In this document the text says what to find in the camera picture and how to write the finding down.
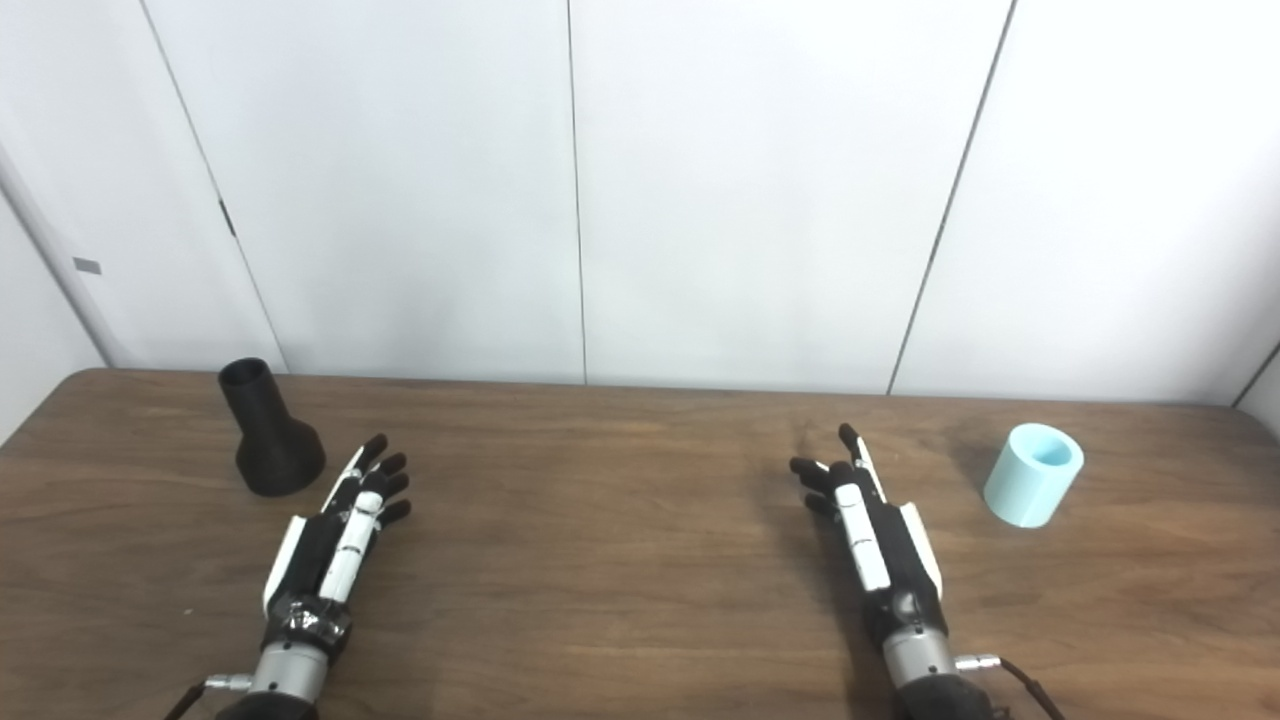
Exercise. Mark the grey wall label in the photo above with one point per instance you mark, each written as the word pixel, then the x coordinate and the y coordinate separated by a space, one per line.
pixel 87 265

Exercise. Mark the black wall panel hinge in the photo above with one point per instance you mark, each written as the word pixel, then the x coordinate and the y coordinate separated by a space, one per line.
pixel 227 218

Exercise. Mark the black funnel-shaped nozzle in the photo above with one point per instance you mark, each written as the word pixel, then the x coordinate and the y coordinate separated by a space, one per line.
pixel 272 445

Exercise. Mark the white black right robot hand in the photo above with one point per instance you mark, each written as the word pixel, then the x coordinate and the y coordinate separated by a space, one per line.
pixel 880 560

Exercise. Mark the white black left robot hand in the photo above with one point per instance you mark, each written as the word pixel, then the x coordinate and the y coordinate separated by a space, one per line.
pixel 340 560

